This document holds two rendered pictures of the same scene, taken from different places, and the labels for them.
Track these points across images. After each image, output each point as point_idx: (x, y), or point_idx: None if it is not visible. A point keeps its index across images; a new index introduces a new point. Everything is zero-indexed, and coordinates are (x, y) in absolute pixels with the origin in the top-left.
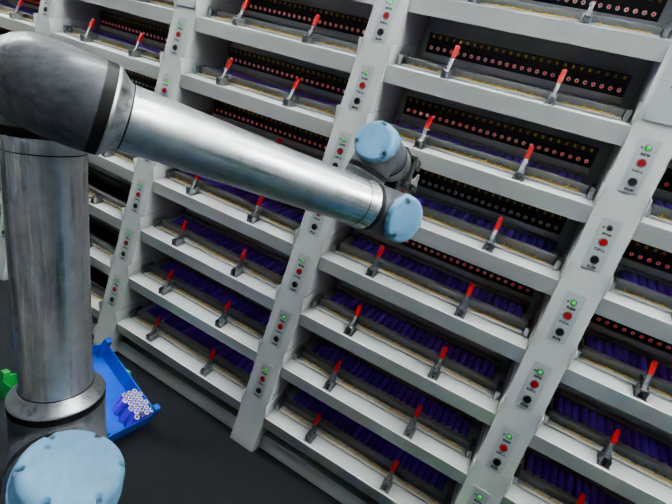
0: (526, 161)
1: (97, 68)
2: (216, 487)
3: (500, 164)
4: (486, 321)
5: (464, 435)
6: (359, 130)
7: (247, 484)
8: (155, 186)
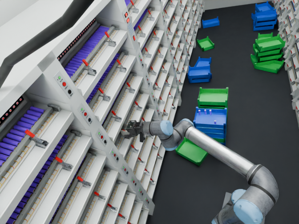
0: (130, 86)
1: (264, 167)
2: (175, 208)
3: (123, 94)
4: (146, 117)
5: None
6: (167, 132)
7: (168, 200)
8: None
